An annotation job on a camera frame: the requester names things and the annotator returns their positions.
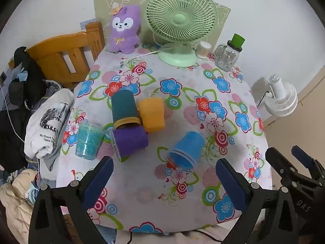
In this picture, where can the purple cup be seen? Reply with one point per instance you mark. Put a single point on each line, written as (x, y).
(132, 140)

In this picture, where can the blue plastic cup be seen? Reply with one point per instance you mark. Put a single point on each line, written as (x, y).
(186, 148)

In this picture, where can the light blue face mask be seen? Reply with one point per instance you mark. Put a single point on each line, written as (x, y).
(31, 192)

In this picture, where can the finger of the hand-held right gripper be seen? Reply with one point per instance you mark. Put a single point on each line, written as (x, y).
(303, 157)
(278, 162)

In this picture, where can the white printed shirt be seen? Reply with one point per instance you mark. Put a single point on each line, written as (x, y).
(48, 129)

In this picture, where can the glass mug with green lid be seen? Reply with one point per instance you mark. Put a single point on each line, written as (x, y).
(228, 54)

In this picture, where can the green desk fan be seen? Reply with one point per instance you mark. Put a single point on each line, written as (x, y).
(179, 20)

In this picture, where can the wooden chair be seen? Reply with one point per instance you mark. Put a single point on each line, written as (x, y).
(63, 56)

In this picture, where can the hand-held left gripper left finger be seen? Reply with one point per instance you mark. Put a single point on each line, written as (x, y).
(97, 183)

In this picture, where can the small white ribbed container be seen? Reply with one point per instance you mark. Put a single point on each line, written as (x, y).
(203, 48)

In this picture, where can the orange plastic cup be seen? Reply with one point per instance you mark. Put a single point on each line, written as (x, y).
(151, 115)

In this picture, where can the black clothing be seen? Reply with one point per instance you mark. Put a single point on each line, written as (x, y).
(19, 111)

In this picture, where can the purple plush toy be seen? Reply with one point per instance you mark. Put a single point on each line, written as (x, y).
(124, 30)

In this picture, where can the white fan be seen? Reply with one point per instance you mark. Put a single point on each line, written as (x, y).
(282, 96)

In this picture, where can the dark teal cup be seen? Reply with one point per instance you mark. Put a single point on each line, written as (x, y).
(124, 108)

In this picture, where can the floral tablecloth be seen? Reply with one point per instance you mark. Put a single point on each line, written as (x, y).
(208, 122)

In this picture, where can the beige quilted coat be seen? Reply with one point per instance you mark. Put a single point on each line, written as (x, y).
(14, 200)

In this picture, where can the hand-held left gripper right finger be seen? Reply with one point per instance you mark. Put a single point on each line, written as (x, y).
(231, 184)

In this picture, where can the clear cup with teal glitter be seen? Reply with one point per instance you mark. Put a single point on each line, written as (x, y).
(87, 141)

